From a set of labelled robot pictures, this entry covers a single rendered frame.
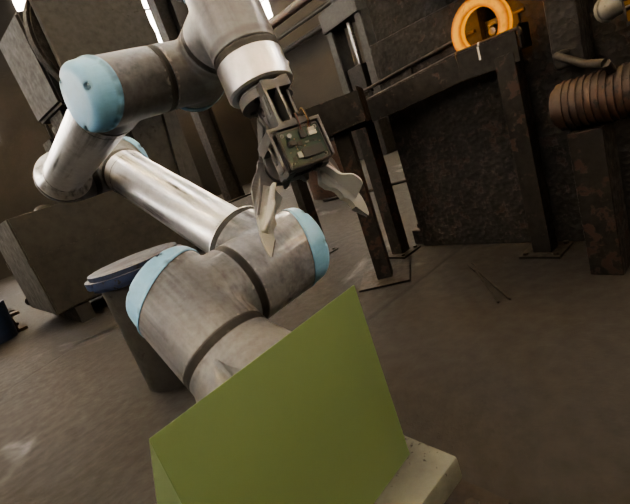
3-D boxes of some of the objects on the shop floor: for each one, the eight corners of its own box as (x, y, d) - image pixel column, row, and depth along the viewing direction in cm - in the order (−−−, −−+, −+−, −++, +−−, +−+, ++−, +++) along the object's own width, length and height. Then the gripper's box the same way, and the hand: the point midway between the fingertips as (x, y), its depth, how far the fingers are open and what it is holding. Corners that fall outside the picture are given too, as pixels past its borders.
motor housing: (590, 258, 128) (560, 80, 115) (685, 258, 111) (663, 49, 98) (576, 276, 120) (542, 88, 107) (676, 279, 103) (650, 56, 90)
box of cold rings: (159, 264, 384) (121, 182, 364) (203, 262, 323) (161, 163, 304) (37, 321, 318) (-16, 224, 298) (65, 332, 257) (0, 212, 238)
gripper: (192, 95, 47) (264, 258, 47) (341, 55, 53) (404, 198, 53) (190, 127, 55) (251, 266, 55) (320, 89, 61) (374, 213, 61)
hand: (320, 237), depth 57 cm, fingers open, 14 cm apart
